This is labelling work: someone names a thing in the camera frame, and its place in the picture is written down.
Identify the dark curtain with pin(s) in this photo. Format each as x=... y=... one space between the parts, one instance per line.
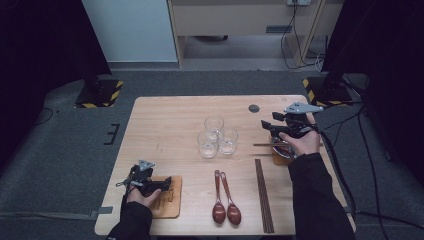
x=33 y=50
x=400 y=66

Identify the white cabinet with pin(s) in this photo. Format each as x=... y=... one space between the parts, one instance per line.
x=133 y=30

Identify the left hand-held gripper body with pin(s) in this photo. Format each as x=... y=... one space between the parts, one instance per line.
x=141 y=181

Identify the grey tape piece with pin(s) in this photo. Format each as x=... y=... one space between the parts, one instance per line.
x=105 y=210
x=354 y=209

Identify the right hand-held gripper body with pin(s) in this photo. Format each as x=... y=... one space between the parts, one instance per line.
x=298 y=123

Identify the clear glass cup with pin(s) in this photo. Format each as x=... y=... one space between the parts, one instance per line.
x=207 y=146
x=228 y=143
x=214 y=124

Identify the white power strip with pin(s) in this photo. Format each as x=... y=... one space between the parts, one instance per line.
x=299 y=2

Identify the person's left hand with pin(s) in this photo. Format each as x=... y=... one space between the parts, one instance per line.
x=143 y=201

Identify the person's right hand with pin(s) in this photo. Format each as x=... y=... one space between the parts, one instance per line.
x=306 y=145

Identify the brown wooden chopstick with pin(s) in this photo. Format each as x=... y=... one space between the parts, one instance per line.
x=266 y=144

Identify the row of brown chopsticks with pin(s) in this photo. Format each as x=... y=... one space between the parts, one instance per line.
x=264 y=200

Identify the black stand with striped base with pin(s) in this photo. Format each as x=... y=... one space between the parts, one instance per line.
x=328 y=93
x=100 y=95

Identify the shiny metal bowl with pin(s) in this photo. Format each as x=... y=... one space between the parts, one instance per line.
x=278 y=140

